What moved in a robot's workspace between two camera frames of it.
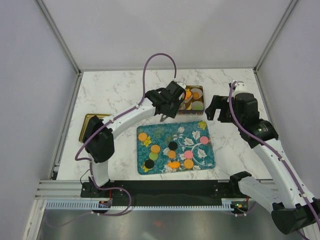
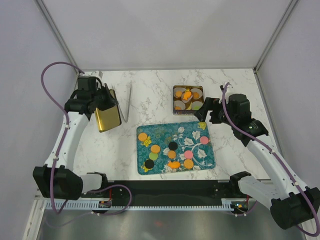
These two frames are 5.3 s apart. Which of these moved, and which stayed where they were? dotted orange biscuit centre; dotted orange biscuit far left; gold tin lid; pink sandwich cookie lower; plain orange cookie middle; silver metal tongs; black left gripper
Moved: silver metal tongs; black left gripper; gold tin lid
Stayed: pink sandwich cookie lower; dotted orange biscuit far left; plain orange cookie middle; dotted orange biscuit centre
